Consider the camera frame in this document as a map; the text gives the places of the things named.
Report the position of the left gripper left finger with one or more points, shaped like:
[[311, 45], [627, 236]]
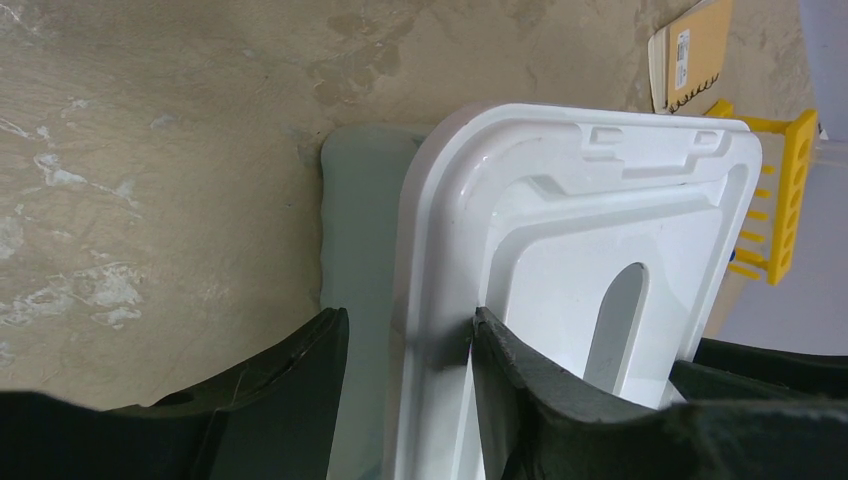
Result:
[[272, 416]]

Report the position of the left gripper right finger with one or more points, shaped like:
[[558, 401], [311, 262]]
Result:
[[539, 421]]

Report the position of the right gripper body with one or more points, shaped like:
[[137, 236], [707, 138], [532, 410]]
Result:
[[727, 371]]

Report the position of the white bin lid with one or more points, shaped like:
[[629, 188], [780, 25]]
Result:
[[600, 238]]

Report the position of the teal plastic bin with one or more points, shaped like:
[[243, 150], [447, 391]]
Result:
[[363, 170]]

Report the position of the yellow test tube rack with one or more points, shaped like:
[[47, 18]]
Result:
[[769, 256]]

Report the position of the yellow spiral notebook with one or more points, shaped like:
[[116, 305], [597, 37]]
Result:
[[686, 57]]

